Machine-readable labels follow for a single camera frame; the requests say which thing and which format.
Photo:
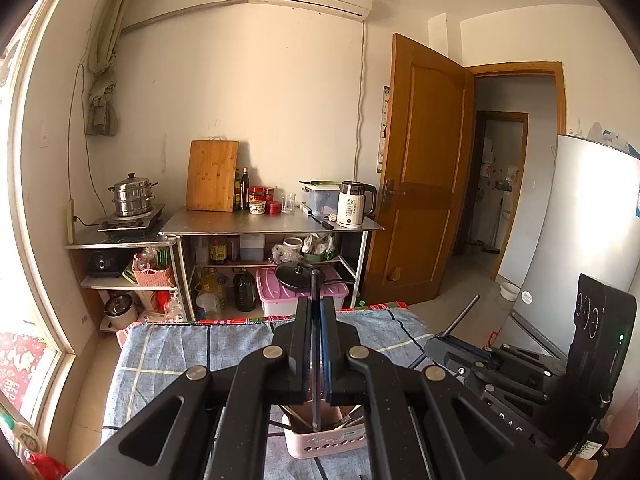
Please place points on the pink lidded storage box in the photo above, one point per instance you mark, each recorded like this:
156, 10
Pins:
272, 300

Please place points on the white electric kettle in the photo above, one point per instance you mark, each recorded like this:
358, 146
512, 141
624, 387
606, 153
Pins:
350, 207

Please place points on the brown door frame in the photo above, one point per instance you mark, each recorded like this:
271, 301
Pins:
520, 67

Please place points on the stainless steel kitchen table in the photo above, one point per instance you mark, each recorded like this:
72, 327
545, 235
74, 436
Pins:
240, 222

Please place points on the dark cooking oil bottle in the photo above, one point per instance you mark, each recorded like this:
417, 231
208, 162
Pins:
244, 292

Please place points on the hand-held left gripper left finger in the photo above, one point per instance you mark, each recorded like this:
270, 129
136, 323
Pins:
302, 350

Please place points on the silver refrigerator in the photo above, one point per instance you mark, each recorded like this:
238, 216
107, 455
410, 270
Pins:
575, 210

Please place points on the black induction cooker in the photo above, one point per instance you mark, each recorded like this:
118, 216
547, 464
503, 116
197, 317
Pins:
130, 222

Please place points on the black chopstick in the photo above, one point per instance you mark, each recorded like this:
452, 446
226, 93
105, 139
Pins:
315, 285
462, 316

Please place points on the blue white plastic bag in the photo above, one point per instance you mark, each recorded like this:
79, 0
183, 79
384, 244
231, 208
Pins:
610, 137

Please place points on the red patterned mat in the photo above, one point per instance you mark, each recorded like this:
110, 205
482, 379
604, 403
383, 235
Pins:
17, 370

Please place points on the soy sauce bottle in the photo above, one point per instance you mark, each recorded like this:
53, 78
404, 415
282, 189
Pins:
218, 252

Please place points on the beige power strip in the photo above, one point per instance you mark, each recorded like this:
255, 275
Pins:
70, 222

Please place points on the clear drinking glass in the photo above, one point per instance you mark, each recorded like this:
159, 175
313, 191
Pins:
285, 204
292, 203

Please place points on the brown wooden door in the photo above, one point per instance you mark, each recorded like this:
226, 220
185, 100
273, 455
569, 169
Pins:
425, 160

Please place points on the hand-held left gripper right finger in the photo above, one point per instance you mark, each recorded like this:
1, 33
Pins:
325, 350

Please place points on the yellow cooking oil bottle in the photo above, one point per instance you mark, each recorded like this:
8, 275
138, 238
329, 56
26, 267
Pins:
210, 297

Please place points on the dark sauce bottle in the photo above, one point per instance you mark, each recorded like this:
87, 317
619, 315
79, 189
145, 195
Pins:
245, 190

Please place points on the pink utensil holder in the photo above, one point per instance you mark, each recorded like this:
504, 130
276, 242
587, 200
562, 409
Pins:
325, 447

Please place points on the clear plastic storage container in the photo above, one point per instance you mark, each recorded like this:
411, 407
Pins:
320, 200

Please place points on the red round tin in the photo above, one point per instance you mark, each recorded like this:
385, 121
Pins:
273, 207

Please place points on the blue checked blanket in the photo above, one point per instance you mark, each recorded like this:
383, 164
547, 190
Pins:
165, 355

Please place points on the white bowl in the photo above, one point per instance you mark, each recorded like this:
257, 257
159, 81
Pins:
510, 291

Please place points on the white floral ceramic jar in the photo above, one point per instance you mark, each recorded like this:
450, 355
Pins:
257, 208

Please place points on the steel steamer pot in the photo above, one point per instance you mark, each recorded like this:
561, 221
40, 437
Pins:
132, 197

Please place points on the hallway door frame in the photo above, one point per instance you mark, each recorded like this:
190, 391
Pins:
500, 115

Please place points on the black pan with lid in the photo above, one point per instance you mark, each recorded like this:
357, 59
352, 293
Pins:
295, 276

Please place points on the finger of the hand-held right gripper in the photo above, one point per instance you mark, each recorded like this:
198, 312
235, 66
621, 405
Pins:
460, 345
500, 380

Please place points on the pink woven basket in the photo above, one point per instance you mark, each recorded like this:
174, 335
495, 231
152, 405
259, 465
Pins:
152, 277

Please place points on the white plastic jug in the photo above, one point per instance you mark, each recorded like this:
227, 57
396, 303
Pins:
251, 249

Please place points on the wrapped air conditioner pipe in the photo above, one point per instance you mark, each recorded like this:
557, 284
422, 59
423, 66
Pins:
185, 12

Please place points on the small steel shelf unit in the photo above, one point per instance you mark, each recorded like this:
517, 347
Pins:
120, 245

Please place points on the bamboo cutting board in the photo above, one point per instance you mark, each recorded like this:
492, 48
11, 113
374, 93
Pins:
212, 175

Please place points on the narrow wall calendar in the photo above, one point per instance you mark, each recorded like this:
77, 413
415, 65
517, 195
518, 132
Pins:
382, 130

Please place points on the crumpled plastic bags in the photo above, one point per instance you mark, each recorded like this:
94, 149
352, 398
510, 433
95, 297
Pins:
318, 247

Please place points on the dark glass jar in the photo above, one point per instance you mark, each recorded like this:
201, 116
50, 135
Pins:
233, 249

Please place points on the red lidded jar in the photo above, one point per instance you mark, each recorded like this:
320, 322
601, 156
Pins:
269, 194
256, 194

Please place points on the white window frame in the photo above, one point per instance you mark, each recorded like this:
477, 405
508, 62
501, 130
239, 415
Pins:
42, 260

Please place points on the hanging beige cloth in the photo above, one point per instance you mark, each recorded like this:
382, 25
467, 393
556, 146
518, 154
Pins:
102, 105

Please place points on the white mug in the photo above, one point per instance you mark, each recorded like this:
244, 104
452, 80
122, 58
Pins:
292, 250

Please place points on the olive oil bottle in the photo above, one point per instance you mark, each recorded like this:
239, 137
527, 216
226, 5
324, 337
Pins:
237, 192

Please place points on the red plastic bag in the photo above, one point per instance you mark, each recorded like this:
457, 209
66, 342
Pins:
47, 467

